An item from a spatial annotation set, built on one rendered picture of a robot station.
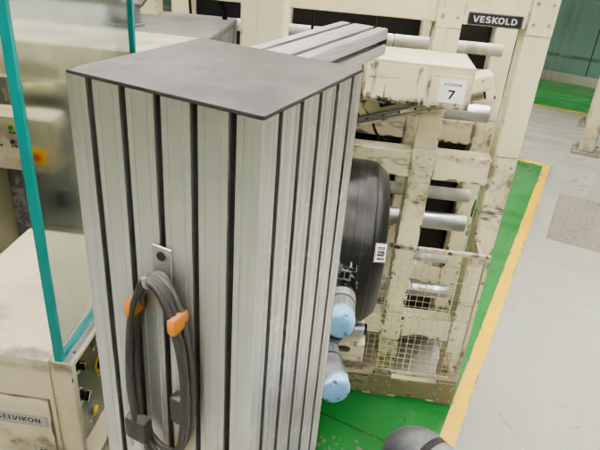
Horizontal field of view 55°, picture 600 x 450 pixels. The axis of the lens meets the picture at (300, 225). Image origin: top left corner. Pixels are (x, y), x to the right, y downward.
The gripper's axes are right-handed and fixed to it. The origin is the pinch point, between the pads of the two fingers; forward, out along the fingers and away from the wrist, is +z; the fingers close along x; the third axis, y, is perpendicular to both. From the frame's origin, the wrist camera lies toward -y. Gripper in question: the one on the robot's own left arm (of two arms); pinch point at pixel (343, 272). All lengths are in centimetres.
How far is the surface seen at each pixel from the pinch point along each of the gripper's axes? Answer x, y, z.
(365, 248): -5.8, 7.7, 2.7
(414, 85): -17, 53, 41
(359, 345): -9.2, -35.4, 15.8
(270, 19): 30, 71, 13
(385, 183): -10.2, 23.7, 21.1
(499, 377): -96, -109, 119
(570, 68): -350, 8, 874
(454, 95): -31, 51, 41
